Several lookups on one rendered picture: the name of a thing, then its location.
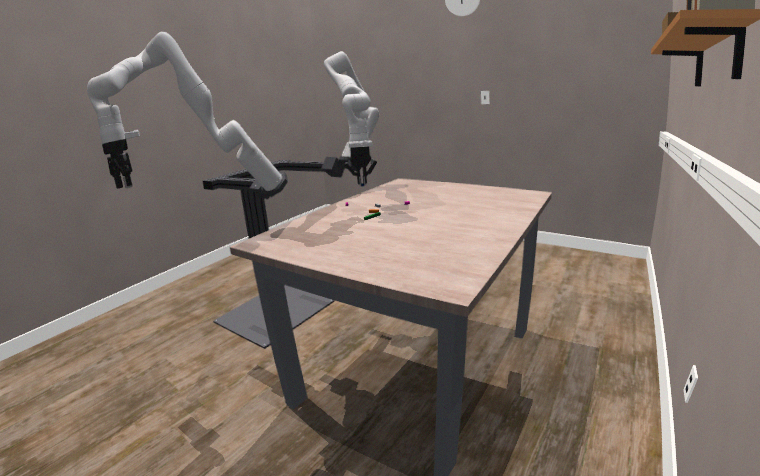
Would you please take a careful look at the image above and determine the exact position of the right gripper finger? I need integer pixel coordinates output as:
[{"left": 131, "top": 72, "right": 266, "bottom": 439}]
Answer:
[
  {"left": 107, "top": 157, "right": 123, "bottom": 189},
  {"left": 113, "top": 153, "right": 133, "bottom": 188}
]

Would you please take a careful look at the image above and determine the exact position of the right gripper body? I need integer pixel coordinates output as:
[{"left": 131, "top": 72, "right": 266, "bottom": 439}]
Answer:
[{"left": 102, "top": 139, "right": 128, "bottom": 166}]

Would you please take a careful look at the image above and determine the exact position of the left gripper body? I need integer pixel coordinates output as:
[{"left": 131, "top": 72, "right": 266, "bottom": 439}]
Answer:
[{"left": 350, "top": 147, "right": 371, "bottom": 168}]

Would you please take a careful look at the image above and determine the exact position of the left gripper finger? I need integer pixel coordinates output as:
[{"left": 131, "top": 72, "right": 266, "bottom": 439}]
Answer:
[
  {"left": 345, "top": 159, "right": 362, "bottom": 186},
  {"left": 363, "top": 159, "right": 377, "bottom": 186}
]

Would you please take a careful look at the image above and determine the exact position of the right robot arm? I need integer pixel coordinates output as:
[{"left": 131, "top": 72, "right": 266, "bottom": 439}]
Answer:
[{"left": 87, "top": 32, "right": 282, "bottom": 191}]

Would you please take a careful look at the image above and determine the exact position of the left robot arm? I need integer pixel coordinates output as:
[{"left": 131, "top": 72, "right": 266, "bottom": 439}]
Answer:
[{"left": 324, "top": 52, "right": 379, "bottom": 157}]

